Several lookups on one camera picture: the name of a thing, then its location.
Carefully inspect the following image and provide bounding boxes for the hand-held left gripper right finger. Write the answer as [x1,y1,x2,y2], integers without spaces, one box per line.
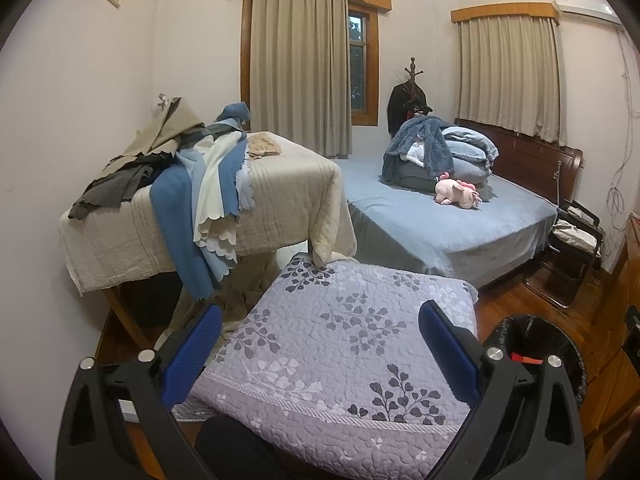
[418,299,586,480]

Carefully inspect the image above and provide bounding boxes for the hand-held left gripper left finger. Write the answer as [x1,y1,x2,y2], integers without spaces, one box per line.
[56,302,223,480]

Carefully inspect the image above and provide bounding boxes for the black-lined trash bin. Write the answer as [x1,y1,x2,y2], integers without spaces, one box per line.
[482,314,587,411]

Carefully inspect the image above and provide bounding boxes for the wooden table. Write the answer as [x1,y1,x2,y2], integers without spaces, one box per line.
[100,285,156,351]

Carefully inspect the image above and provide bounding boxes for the beige sheet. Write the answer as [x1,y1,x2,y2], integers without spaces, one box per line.
[167,247,311,336]

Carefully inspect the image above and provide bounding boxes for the black folding chair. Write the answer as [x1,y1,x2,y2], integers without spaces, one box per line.
[524,200,603,308]

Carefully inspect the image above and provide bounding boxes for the grey floral quilt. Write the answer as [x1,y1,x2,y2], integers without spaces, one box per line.
[172,255,481,478]

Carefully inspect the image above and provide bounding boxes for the pale chair cushion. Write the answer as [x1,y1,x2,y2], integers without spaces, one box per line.
[551,219,600,253]

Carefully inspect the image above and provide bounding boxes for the bed with blue sheet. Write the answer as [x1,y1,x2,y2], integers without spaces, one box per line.
[335,155,560,291]

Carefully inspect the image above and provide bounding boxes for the blue and cream cloths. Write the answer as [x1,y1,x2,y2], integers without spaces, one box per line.
[150,160,223,302]

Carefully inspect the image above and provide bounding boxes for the pink plush toy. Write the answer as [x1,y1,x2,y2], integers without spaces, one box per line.
[434,171,483,210]

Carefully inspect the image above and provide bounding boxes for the cream scalloped cloth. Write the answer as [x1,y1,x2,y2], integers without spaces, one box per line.
[192,132,251,266]

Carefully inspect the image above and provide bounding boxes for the pale scalloped felt piece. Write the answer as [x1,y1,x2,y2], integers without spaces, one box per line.
[235,167,257,217]

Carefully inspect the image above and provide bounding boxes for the blue scalloped felt cloth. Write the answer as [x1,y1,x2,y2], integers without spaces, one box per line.
[220,150,251,218]

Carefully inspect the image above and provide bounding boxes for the beige quilted table cover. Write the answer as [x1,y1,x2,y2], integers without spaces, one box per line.
[59,131,358,295]

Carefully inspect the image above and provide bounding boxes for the grey cloth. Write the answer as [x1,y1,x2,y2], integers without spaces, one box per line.
[67,160,171,220]

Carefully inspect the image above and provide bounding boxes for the light blue scalloped cloth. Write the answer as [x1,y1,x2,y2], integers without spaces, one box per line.
[177,147,238,278]

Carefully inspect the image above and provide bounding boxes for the dark wooden headboard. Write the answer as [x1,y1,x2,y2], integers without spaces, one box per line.
[454,118,585,208]

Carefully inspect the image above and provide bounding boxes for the stack of folded blankets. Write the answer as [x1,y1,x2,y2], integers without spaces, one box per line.
[380,125,501,196]

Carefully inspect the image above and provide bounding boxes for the blue fleece robe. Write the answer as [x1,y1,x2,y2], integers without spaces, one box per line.
[382,116,456,181]

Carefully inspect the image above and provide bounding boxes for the tan lace cloth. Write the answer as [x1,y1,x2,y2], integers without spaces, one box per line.
[247,132,283,161]

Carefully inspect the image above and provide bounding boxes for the dark blue cloth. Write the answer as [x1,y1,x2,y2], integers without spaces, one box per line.
[216,102,251,133]

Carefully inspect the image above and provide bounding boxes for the dark coat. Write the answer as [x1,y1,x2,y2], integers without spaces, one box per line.
[387,82,433,136]

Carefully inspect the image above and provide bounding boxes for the wooden coat rack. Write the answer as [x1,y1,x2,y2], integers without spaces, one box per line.
[404,57,426,116]

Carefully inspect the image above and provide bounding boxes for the wooden framed window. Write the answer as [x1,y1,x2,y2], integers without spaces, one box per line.
[347,2,380,127]

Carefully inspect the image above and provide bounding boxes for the wide beige curtain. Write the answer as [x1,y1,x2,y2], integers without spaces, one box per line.
[249,0,353,158]

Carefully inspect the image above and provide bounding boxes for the white air conditioner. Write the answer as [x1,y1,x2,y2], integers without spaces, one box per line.
[554,0,623,26]

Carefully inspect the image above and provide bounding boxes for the hanging wall cables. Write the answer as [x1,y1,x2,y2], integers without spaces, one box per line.
[605,30,631,221]

